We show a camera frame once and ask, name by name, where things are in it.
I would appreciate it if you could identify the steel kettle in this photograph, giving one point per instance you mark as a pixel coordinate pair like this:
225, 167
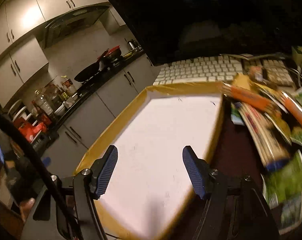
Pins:
131, 45

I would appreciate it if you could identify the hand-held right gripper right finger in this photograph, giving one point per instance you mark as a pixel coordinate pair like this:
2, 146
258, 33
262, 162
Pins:
194, 172

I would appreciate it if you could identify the clear oil bottle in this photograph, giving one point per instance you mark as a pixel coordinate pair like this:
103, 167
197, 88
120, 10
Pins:
44, 103

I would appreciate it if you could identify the cardboard box with yellow tape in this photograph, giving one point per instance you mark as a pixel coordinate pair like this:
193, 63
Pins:
153, 130

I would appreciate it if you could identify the orange grain cracker packet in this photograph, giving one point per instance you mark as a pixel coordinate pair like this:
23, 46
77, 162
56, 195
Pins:
295, 110
250, 97

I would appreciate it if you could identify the sauce bottles with labels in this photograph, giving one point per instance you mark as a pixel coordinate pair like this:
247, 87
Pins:
69, 88

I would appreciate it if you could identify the white lower kitchen cabinets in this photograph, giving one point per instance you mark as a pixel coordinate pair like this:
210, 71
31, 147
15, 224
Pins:
91, 120

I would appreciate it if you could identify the black kitchen countertop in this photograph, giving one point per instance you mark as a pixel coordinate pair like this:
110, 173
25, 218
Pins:
96, 85

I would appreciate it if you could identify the white bowl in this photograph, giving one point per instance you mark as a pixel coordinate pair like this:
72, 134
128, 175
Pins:
60, 109

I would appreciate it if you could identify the beige compact keyboard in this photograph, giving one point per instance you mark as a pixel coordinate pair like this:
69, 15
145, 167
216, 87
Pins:
275, 70

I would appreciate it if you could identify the small white green box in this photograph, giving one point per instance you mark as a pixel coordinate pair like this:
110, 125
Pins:
301, 55

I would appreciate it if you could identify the black pot with red lid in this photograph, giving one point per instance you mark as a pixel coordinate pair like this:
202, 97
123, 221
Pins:
112, 53

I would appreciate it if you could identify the white kitchen cabinets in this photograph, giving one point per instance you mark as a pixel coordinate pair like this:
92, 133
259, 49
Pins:
23, 17
91, 120

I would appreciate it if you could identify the black computer monitor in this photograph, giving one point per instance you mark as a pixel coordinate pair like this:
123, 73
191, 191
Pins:
190, 17

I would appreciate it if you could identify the white upper kitchen cabinets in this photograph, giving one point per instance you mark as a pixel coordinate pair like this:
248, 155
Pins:
23, 17

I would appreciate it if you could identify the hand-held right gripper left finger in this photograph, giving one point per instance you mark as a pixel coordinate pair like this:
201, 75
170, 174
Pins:
107, 172

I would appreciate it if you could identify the white computer keyboard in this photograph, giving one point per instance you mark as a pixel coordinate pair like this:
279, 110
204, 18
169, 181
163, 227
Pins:
198, 70

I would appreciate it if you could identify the black wok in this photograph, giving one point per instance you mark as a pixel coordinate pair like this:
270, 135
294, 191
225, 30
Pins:
87, 73

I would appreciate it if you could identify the black range hood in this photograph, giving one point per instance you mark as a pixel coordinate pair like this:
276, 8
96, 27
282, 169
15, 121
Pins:
73, 22

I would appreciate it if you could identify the red plastic bag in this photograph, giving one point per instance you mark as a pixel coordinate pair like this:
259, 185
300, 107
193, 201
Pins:
31, 132

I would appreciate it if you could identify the pile of mixed snack packets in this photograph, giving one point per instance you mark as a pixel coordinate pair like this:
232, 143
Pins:
273, 135

